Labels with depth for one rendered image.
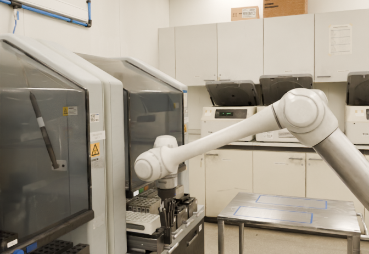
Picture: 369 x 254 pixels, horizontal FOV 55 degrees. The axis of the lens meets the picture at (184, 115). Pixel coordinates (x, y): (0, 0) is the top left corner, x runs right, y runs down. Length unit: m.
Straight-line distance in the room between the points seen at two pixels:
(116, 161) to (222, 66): 2.81
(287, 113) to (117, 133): 0.66
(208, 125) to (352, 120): 1.38
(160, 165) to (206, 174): 2.64
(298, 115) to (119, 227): 0.82
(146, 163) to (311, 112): 0.56
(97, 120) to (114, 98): 0.14
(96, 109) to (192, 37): 3.01
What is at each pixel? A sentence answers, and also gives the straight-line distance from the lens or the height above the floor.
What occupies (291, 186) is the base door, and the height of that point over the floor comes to 0.48.
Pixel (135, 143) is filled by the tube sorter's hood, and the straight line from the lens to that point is 1.52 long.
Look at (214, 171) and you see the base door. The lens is 3.86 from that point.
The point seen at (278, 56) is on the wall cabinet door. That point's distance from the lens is 3.95.
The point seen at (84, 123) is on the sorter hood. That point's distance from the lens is 1.22.
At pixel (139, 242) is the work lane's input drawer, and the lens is 1.56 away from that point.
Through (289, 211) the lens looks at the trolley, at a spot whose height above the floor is 0.82.
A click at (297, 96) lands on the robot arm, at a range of 1.11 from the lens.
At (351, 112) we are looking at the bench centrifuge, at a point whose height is 1.21.
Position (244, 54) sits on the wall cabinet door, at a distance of 4.02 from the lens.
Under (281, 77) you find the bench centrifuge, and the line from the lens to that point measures 3.81.
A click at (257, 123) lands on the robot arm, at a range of 1.34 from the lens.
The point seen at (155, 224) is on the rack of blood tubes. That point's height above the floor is 0.84.
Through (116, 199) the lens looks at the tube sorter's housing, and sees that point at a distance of 1.44.
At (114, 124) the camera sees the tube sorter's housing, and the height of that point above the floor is 1.27.
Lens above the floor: 1.37
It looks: 3 degrees down
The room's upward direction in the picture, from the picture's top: 1 degrees counter-clockwise
